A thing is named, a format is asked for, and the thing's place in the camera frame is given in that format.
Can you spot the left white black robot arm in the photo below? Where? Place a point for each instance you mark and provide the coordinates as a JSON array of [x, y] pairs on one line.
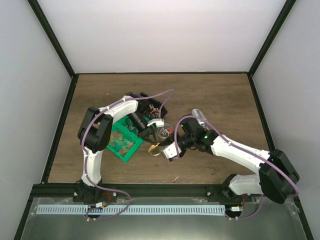
[[96, 129]]

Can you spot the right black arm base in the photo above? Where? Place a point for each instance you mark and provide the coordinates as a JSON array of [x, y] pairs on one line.
[[222, 193]]

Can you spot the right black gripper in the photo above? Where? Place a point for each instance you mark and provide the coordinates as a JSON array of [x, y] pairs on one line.
[[168, 141]]

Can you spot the gold jar lid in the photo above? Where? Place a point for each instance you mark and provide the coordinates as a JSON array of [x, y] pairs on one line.
[[155, 150]]

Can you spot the light blue slotted cable duct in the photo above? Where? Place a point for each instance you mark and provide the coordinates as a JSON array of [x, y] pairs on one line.
[[203, 210]]

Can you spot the green bin gummy candies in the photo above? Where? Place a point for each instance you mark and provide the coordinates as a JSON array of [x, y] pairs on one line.
[[123, 142]]

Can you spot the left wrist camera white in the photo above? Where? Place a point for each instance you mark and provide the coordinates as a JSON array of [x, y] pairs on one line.
[[158, 122]]

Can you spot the clear plastic jar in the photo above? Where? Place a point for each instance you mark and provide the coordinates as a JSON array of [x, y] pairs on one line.
[[165, 131]]

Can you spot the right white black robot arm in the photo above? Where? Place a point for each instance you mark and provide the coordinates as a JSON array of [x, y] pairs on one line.
[[273, 176]]

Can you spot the black bin candies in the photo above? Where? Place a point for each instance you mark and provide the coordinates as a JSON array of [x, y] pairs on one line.
[[149, 108]]

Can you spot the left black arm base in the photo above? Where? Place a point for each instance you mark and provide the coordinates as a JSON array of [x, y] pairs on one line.
[[90, 194]]

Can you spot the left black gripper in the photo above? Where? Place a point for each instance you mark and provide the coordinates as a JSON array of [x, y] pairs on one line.
[[146, 132]]

